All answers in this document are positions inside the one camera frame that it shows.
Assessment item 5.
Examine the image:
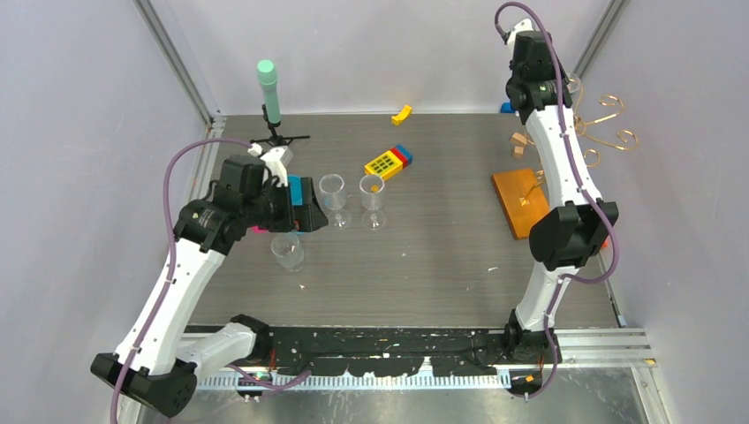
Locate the wooden rack base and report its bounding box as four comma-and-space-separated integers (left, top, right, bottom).
491, 168, 550, 240

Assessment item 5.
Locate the blue small block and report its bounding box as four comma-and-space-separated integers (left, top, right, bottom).
499, 102, 516, 114

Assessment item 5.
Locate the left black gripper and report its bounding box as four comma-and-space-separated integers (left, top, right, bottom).
243, 177, 327, 232

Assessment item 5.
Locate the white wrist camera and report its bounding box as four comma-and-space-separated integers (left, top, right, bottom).
247, 143, 293, 187
505, 18, 535, 50

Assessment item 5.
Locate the small wooden block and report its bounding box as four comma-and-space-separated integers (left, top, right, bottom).
511, 132, 528, 148
512, 146, 525, 159

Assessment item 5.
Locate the red toy block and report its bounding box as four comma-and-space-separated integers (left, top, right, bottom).
388, 147, 407, 170

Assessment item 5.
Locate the gold wine glass rack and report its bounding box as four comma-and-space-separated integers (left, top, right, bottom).
526, 72, 640, 203

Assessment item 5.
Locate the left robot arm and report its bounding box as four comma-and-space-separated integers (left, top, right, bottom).
91, 155, 329, 418

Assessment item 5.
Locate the clear wine glass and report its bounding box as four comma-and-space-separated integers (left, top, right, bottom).
270, 232, 305, 272
319, 174, 351, 230
359, 174, 386, 231

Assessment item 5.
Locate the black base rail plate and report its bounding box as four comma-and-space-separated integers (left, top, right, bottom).
270, 327, 556, 377

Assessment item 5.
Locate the blue toy block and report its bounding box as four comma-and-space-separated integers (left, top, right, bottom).
396, 144, 412, 166

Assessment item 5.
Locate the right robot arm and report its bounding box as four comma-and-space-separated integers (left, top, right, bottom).
503, 29, 619, 363

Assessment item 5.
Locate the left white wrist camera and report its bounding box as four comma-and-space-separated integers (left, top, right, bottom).
247, 143, 293, 187

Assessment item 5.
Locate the yellow curved block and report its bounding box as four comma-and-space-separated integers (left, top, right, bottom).
390, 104, 412, 126

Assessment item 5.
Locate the blue plastic wine glass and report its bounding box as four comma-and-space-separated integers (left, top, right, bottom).
288, 175, 303, 207

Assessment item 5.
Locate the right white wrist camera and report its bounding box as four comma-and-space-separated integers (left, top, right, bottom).
505, 18, 535, 50

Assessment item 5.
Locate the yellow toy calculator block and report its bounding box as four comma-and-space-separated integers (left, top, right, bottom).
364, 150, 402, 180

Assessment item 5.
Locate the green microphone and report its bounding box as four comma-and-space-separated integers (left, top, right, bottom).
256, 59, 281, 125

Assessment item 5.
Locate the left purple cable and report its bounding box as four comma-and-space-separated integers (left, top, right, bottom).
110, 138, 314, 424

